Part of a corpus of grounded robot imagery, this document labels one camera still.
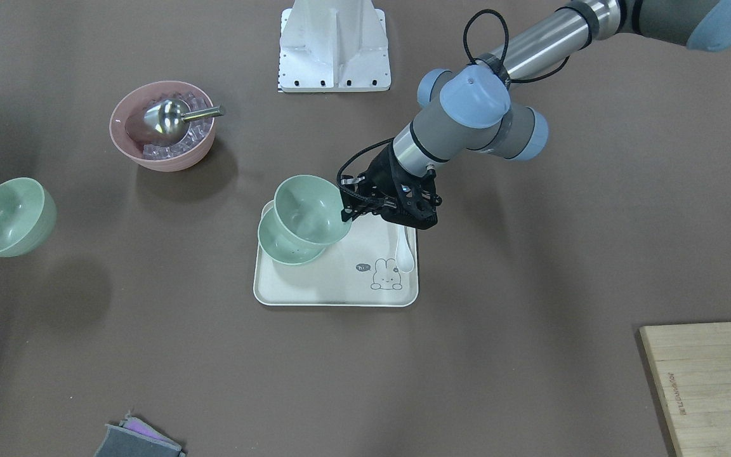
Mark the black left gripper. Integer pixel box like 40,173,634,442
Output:
338,145,442,230

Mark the green bowl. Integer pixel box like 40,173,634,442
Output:
256,208,326,266
273,175,353,249
0,177,58,257

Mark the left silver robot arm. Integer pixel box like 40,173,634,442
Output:
336,1,731,229

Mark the cream rabbit tray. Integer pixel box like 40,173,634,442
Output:
253,216,419,307

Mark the white ceramic spoon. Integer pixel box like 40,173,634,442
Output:
395,225,416,273

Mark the green bowl on tray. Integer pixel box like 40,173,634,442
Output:
256,208,326,266

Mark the pink bowl with ice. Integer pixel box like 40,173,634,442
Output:
109,81,225,173

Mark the metal scoop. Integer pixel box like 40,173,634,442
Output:
140,98,225,143

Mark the grey folded cloth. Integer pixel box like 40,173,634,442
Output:
94,414,186,456

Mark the wooden cutting board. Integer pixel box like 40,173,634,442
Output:
639,322,731,456

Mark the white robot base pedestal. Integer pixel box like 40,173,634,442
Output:
278,1,392,93

